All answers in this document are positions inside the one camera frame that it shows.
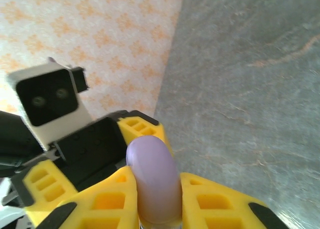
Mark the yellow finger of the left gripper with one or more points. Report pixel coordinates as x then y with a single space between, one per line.
155 131
32 184

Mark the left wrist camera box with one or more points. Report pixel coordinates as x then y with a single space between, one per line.
47 99

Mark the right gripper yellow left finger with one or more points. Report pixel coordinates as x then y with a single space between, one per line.
85 206

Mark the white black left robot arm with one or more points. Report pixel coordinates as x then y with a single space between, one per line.
7 214

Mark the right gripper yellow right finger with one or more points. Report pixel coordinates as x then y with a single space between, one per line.
237 214

